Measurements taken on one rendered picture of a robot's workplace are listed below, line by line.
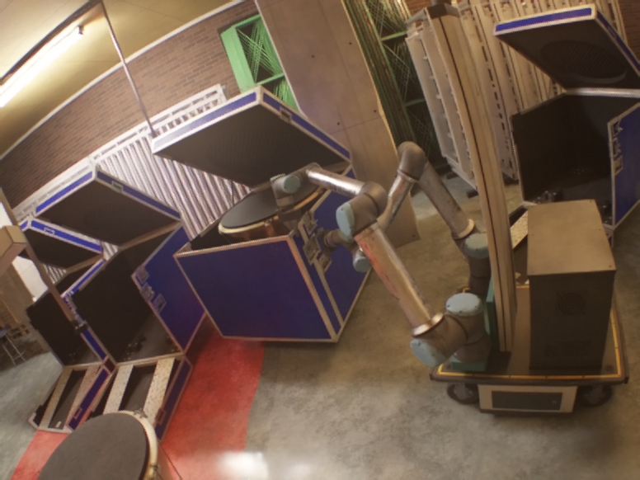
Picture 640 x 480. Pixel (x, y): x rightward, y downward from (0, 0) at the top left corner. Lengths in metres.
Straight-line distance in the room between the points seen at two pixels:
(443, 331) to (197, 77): 4.81
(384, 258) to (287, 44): 2.19
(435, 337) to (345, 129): 2.14
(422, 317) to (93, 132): 5.79
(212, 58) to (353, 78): 2.77
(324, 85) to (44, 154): 5.42
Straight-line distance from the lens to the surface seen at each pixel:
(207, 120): 2.33
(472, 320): 1.50
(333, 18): 3.14
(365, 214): 1.38
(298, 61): 3.11
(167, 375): 3.07
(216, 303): 2.72
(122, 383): 3.43
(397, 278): 1.38
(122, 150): 4.77
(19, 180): 7.85
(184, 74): 5.55
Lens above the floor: 1.65
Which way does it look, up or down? 23 degrees down
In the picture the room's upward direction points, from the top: 22 degrees counter-clockwise
